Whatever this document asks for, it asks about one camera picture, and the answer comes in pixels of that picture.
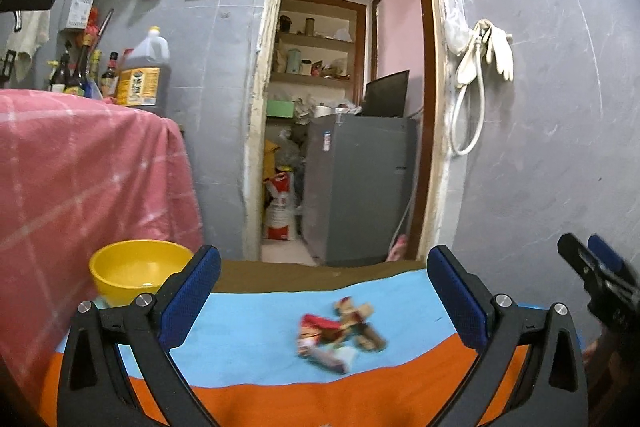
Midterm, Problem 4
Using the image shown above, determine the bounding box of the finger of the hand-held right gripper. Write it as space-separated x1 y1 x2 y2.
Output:
557 233 608 295
587 234 640 295

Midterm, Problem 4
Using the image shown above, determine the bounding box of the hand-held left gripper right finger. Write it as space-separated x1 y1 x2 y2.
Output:
426 245 590 427

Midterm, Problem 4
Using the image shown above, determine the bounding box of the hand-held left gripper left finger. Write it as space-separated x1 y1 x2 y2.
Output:
56 245 222 427

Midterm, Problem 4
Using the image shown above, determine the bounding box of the pile of wrappers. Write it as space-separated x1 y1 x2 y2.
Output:
297 298 388 375

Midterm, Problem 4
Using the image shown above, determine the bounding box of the yellow bowl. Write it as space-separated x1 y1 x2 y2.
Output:
89 239 195 308

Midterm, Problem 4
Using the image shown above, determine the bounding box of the orange blue brown striped cloth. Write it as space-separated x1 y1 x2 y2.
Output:
37 257 586 427

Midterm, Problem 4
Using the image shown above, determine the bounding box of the white and red rice bag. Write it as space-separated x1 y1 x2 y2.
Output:
264 172 296 242

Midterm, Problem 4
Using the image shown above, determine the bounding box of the yellow bag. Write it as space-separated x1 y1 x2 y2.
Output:
263 139 281 180

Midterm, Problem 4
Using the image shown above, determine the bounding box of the pink plaid cloth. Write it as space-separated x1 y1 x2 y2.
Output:
0 89 203 358

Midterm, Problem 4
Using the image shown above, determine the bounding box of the green box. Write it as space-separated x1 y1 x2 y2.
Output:
266 99 296 118

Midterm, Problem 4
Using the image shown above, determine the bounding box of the black flat monitor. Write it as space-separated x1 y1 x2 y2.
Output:
361 70 410 118

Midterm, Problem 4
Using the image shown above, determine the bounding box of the large brown liquid jug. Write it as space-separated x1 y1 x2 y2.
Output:
116 26 172 116

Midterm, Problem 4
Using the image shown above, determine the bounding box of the cream rubber glove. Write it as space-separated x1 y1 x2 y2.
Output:
484 21 514 82
456 19 488 85

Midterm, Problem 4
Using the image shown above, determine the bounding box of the clear plastic bag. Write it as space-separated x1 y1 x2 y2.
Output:
444 2 471 55

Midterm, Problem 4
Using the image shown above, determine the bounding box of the wooden shelf unit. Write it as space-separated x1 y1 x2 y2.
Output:
270 0 368 85

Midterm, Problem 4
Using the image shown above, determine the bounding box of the red mesh bag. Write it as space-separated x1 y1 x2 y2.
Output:
82 7 98 48

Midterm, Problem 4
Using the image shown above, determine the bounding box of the grey utensil holder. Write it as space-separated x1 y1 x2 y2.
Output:
59 0 96 32

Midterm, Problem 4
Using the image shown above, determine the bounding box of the cream hanging towel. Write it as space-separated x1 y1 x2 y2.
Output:
7 0 56 82

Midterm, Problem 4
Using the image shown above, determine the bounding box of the black frying pan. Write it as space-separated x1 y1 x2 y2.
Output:
0 0 57 12

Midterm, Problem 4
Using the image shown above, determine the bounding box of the white hose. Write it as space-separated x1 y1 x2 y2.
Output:
451 32 487 156

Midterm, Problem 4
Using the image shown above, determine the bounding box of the worn door frame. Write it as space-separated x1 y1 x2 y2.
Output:
242 0 451 265

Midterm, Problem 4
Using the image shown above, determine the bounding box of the white power cable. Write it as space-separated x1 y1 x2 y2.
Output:
251 0 262 58

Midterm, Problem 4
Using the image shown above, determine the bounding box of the black handled kitchen tool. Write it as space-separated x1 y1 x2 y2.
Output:
97 8 115 50

